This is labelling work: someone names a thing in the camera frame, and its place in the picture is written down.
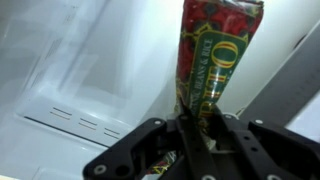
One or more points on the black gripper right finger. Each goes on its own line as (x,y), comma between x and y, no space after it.
(246,157)

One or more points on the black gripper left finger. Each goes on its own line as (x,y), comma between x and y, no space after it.
(199,159)

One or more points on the red burrito food pack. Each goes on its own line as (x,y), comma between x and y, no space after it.
(214,37)

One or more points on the stainless steel fridge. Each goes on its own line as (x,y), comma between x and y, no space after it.
(78,75)

